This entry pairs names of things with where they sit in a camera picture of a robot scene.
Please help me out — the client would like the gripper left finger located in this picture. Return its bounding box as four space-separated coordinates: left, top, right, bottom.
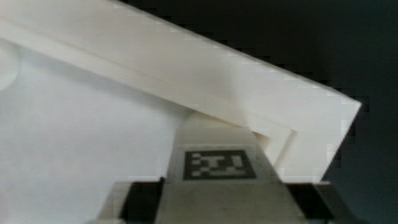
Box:
119 178 165 224

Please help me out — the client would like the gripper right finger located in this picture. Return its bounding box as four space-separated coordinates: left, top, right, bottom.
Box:
286 182 341 224

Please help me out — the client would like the white leg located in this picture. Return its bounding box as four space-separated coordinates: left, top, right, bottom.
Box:
154 113 305 224

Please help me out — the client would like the white square tabletop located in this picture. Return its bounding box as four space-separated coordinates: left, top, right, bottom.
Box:
0 0 360 224

